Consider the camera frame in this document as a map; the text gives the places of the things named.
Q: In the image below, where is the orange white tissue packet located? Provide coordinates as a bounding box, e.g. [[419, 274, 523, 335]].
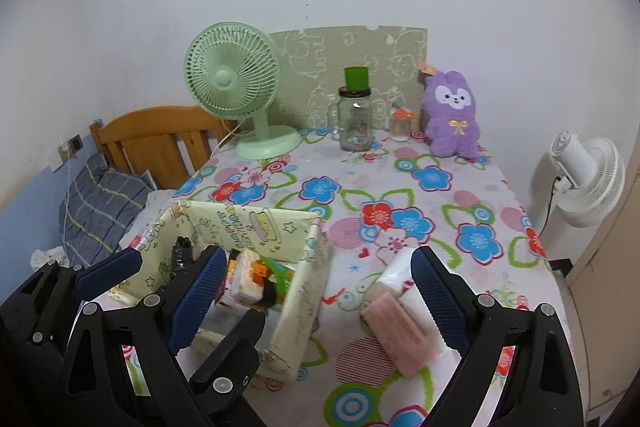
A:
[[229, 249, 274, 309]]

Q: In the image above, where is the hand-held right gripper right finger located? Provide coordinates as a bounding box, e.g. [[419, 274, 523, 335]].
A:
[[410, 246, 585, 427]]

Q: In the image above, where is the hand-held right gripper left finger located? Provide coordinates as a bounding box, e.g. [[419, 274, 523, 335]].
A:
[[57, 246, 229, 427]]

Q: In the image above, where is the beige door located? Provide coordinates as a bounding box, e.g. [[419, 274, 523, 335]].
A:
[[570, 167, 640, 423]]

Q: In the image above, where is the pink towel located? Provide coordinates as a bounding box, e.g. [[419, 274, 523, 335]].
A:
[[361, 289, 441, 378]]

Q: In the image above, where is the white crumpled cloth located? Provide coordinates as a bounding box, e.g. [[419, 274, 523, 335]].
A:
[[31, 247, 69, 271]]

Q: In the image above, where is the white standing fan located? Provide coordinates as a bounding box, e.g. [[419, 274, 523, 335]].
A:
[[530, 130, 627, 248]]

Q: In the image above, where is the black fan cable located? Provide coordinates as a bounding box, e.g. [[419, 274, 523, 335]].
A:
[[541, 174, 565, 234]]

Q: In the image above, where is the purple plush bunny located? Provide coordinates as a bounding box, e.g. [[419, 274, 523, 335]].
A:
[[417, 63, 484, 158]]

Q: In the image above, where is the green desk fan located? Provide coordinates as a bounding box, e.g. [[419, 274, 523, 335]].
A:
[[183, 22, 302, 160]]

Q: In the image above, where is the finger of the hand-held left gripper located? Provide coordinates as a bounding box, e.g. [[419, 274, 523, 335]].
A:
[[49, 248, 144, 309], [188, 308, 272, 427]]

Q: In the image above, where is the clear glass cup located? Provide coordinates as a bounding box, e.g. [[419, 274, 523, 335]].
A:
[[372, 99, 392, 131]]

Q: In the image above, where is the green plastic cup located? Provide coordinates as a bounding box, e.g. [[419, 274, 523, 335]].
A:
[[343, 66, 369, 90]]

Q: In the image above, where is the black plastic bag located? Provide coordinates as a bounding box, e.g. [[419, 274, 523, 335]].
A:
[[170, 236, 195, 281]]

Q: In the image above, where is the wooden bed headboard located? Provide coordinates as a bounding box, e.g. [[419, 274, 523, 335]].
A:
[[90, 105, 239, 192]]

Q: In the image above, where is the white quilt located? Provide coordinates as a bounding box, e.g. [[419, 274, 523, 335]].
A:
[[142, 189, 177, 208]]

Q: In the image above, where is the green patterned board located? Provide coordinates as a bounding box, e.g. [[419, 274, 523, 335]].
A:
[[270, 26, 429, 132]]

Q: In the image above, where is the white desk fan cable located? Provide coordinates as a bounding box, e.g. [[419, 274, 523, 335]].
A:
[[210, 122, 242, 158]]

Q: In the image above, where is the yellow printed storage box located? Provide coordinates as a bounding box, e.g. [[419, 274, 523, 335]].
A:
[[107, 201, 333, 382]]

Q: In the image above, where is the glass jar mug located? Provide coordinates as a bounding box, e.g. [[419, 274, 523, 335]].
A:
[[327, 87, 375, 152]]

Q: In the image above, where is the grey plaid pillow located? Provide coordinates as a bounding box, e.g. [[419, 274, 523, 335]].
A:
[[59, 153, 156, 268]]

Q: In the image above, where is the toothpick jar with orange lid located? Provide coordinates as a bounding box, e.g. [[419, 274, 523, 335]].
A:
[[390, 108, 415, 142]]

